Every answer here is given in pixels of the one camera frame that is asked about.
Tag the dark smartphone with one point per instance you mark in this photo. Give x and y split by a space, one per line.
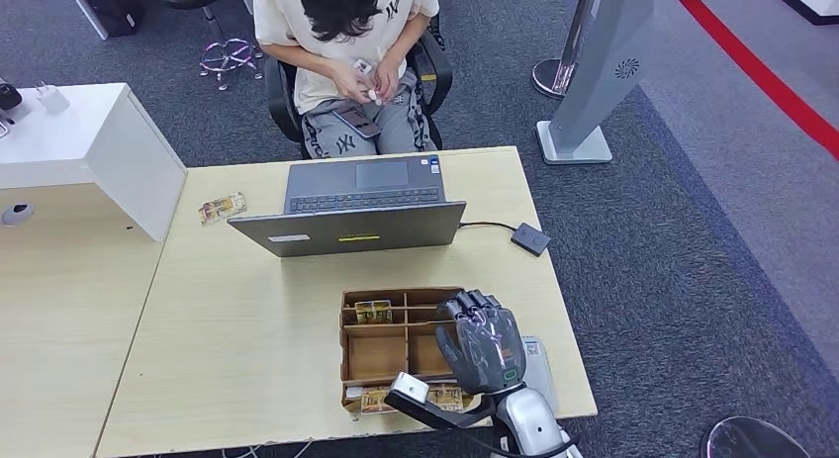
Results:
357 122

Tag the black desktop device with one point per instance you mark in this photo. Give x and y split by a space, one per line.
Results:
8 96

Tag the person's left hand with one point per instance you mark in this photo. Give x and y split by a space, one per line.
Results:
388 75

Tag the person's right hand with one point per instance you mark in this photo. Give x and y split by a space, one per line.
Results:
349 81

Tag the black office chair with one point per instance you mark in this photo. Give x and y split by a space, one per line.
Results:
278 101

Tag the black camera bracket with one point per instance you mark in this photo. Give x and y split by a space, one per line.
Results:
432 417

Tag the black square card reader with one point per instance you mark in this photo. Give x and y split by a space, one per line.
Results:
529 239

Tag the white desk cabinet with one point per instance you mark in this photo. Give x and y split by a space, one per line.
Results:
78 134

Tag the gold patterned room key card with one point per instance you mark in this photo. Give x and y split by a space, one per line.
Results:
375 401
373 312
449 397
223 208

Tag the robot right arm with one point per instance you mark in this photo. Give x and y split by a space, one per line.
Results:
531 422

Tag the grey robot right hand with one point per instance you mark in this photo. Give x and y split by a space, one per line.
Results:
488 350

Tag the chrome stanchion post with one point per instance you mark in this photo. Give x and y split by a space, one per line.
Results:
554 78

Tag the person's left forearm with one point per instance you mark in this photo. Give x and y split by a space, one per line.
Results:
405 39

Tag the person's right forearm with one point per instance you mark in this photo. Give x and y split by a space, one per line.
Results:
298 58

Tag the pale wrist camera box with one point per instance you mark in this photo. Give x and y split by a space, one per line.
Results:
410 387

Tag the black box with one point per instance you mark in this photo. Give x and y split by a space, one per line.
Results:
111 6

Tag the white sheet with QR code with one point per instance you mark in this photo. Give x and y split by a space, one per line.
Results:
541 376

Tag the white charger plug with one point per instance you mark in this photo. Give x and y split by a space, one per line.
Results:
52 100

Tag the chrome stanchion base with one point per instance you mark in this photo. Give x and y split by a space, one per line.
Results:
754 442

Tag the grey kiosk stand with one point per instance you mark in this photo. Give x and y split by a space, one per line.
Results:
603 62

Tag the wooden compartment organizer box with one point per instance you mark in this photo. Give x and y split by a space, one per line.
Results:
377 357

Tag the grey laptop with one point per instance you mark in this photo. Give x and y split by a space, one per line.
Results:
354 229

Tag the person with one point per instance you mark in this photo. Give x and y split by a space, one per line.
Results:
308 88

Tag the red barrier belt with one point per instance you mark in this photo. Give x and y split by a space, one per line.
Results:
754 60

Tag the white badge card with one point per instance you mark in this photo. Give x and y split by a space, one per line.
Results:
362 67

